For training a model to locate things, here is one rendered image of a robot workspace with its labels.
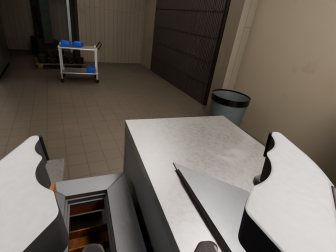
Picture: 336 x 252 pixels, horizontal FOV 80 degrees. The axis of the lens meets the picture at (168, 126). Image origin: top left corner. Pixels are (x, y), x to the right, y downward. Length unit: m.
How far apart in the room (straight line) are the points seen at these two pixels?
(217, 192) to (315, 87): 2.62
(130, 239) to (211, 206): 0.30
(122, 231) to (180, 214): 0.25
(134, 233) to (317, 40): 2.95
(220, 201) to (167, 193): 0.16
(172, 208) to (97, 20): 7.05
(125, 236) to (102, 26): 7.01
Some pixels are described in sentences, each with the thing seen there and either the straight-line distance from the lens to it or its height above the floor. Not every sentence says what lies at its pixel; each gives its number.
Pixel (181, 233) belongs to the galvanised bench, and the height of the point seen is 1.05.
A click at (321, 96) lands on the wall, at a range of 3.11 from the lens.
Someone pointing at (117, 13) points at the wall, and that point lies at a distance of 7.54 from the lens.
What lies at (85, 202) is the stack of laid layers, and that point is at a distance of 0.93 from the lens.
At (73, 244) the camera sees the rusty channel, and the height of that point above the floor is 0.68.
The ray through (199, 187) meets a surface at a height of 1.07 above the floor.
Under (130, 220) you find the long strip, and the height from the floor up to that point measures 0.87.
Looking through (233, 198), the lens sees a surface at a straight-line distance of 0.68.
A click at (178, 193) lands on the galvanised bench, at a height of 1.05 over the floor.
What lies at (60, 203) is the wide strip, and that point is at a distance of 0.90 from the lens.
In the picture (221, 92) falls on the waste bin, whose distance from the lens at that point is 3.37.
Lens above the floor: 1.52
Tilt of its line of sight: 27 degrees down
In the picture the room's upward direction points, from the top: 8 degrees clockwise
